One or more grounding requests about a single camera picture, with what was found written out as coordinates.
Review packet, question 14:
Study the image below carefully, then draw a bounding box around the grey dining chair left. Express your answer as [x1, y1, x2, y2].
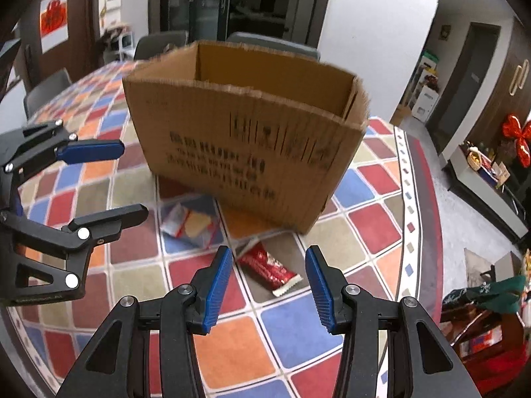
[24, 67, 72, 119]

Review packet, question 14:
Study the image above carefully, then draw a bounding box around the white storage cabinet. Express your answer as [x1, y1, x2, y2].
[411, 85, 439, 123]

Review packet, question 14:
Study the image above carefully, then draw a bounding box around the brown cardboard box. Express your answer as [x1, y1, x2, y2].
[122, 40, 369, 233]

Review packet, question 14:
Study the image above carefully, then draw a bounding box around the colourful checkered tablecloth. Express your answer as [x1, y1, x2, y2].
[5, 63, 443, 397]

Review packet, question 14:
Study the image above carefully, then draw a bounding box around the white tv cabinet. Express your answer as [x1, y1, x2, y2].
[443, 147, 528, 244]

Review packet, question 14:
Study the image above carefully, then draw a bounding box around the red balloon bow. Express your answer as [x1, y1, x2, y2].
[501, 114, 531, 168]

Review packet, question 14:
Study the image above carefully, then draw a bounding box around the red fu door poster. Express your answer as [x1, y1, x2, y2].
[39, 0, 68, 54]

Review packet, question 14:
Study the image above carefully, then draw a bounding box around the wooden chair with red cloth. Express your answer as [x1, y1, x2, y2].
[440, 275, 530, 397]

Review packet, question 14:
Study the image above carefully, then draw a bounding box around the grey dining chair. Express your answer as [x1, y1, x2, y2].
[24, 67, 72, 119]
[133, 31, 188, 60]

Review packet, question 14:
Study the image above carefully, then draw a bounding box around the clear bag red stripe pastry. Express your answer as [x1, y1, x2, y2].
[161, 203, 220, 249]

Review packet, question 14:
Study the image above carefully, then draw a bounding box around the dark red snack packet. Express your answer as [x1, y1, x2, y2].
[236, 238, 302, 298]

